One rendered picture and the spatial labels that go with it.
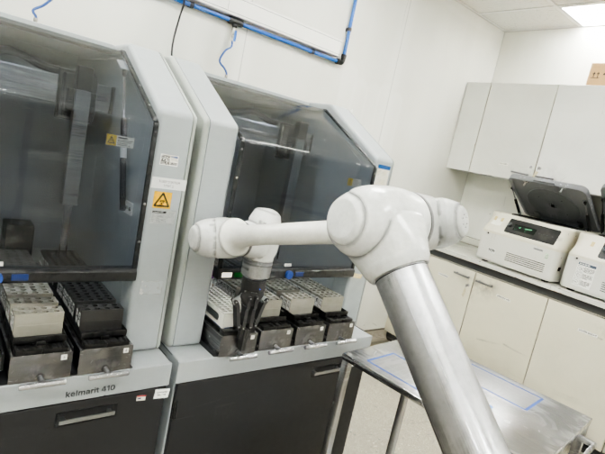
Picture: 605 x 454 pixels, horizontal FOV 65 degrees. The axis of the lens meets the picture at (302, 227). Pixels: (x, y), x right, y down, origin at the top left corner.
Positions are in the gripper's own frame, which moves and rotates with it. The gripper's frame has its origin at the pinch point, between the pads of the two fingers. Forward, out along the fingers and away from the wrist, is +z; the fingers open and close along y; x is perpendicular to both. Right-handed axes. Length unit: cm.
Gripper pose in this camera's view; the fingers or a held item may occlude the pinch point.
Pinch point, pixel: (242, 338)
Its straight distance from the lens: 153.0
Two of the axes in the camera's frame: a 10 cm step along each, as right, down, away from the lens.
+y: -7.7, -0.5, -6.4
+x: 6.1, 2.5, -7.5
